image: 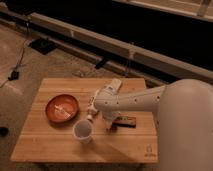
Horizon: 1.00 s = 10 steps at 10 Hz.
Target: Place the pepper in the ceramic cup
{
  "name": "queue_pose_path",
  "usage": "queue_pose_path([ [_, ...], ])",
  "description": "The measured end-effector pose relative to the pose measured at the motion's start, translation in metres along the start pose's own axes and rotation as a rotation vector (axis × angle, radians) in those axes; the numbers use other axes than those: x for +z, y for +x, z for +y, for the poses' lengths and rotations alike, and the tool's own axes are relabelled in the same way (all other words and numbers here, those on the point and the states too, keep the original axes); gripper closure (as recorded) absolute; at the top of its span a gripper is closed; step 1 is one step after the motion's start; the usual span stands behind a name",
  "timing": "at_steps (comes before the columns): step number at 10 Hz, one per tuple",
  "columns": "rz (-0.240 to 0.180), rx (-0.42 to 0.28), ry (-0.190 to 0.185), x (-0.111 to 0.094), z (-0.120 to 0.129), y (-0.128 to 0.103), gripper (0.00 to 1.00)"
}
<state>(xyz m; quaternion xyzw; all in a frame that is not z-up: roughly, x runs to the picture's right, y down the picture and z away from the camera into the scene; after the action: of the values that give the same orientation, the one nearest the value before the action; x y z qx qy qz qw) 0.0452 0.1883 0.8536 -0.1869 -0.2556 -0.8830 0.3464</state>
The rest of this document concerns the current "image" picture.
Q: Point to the black floor plate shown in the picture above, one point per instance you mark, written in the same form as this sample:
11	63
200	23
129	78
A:
43	46

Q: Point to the wooden table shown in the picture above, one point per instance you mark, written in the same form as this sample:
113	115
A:
41	141

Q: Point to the dark red rectangular box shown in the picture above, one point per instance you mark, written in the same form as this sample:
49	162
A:
125	121

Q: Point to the dark red pepper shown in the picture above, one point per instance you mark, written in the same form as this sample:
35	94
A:
113	127

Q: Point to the orange-red bowl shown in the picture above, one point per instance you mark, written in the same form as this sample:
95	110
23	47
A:
62	108

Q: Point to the white tube bottle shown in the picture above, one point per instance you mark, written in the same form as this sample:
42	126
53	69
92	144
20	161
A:
91	110

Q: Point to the white ceramic cup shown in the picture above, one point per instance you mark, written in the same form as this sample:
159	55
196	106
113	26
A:
82	131

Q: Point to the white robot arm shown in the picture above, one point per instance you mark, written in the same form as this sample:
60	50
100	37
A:
185	121

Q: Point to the small white block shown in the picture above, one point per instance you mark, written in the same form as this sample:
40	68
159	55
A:
116	84

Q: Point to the long white floor rail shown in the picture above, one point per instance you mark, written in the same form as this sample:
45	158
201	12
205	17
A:
87	43

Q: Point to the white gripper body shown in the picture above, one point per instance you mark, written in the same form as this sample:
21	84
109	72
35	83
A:
108	124

